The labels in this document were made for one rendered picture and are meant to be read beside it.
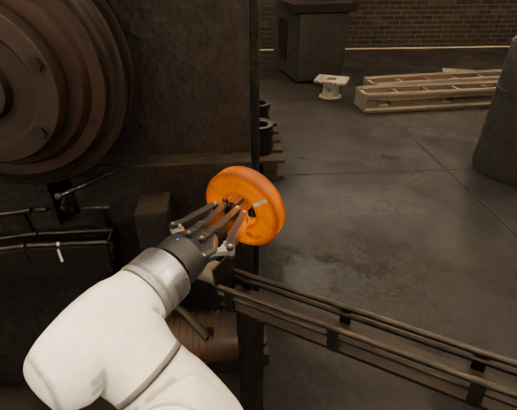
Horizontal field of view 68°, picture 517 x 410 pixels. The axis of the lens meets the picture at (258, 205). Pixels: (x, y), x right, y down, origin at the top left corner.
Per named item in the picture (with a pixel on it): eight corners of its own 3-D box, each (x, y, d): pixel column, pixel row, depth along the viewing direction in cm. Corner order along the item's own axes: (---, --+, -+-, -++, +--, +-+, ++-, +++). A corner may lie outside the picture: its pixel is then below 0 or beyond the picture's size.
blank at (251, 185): (246, 242, 79) (237, 252, 77) (203, 181, 76) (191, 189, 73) (301, 225, 68) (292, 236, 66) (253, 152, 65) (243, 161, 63)
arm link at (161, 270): (172, 330, 52) (199, 300, 56) (160, 284, 47) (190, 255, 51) (125, 304, 56) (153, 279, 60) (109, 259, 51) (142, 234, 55)
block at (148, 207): (154, 261, 110) (140, 189, 97) (182, 259, 111) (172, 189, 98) (148, 288, 101) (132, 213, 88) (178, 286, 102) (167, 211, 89)
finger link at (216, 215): (194, 254, 61) (186, 251, 61) (230, 216, 69) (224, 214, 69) (190, 235, 59) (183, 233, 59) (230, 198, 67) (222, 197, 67)
